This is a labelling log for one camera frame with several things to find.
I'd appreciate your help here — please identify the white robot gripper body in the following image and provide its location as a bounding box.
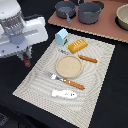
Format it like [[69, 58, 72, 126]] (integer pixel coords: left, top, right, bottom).
[[0, 0, 48, 58]]

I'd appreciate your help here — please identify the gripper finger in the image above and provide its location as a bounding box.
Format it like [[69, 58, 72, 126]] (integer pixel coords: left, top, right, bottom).
[[26, 46, 32, 59], [17, 50, 25, 61]]

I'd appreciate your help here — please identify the light blue milk carton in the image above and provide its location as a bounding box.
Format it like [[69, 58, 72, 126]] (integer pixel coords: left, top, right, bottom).
[[55, 29, 68, 46]]

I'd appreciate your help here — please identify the white toy fish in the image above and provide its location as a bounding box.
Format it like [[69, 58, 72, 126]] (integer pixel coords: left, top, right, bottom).
[[52, 90, 77, 99]]

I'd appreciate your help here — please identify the yellow bread loaf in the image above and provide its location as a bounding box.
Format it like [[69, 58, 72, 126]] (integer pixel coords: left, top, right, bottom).
[[68, 39, 88, 53]]

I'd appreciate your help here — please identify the small grey saucepan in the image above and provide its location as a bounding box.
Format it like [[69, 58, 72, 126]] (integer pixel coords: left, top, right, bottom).
[[55, 1, 75, 23]]

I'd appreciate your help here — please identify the red toy sausage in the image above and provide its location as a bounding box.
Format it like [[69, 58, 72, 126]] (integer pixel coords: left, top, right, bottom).
[[24, 58, 31, 67]]

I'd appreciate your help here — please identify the tan round plate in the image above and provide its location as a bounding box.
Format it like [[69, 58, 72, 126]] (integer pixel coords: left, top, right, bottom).
[[56, 55, 83, 78]]

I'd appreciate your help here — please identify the beige woven placemat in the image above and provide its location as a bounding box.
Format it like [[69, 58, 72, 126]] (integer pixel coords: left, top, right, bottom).
[[13, 34, 115, 128]]

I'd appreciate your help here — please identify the large grey pot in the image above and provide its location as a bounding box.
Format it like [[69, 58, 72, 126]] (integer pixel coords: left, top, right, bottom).
[[78, 2, 101, 24]]

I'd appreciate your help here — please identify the cream bowl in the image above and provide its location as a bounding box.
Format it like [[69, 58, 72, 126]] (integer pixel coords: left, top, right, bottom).
[[116, 4, 128, 30]]

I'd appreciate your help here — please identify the wooden handled fork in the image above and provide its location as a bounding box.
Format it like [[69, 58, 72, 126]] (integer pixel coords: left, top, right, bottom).
[[43, 71, 85, 90]]

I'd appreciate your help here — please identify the wooden handled knife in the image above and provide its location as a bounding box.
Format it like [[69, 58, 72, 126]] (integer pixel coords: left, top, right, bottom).
[[58, 49, 98, 63]]

